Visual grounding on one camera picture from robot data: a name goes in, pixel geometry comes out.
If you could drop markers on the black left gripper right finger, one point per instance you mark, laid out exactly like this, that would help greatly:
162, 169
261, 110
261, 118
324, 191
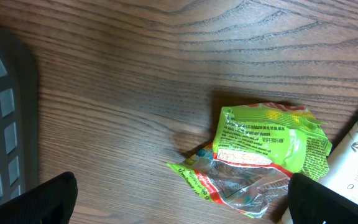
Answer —
312, 203

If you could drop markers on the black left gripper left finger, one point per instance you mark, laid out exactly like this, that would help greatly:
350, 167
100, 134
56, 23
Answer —
51, 202

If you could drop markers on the white cream tube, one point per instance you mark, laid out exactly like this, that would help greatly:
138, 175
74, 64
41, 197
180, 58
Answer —
342, 177

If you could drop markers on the green snack bag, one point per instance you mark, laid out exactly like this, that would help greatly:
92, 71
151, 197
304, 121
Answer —
256, 150

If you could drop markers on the grey plastic basket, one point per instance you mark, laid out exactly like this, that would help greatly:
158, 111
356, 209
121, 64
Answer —
19, 79

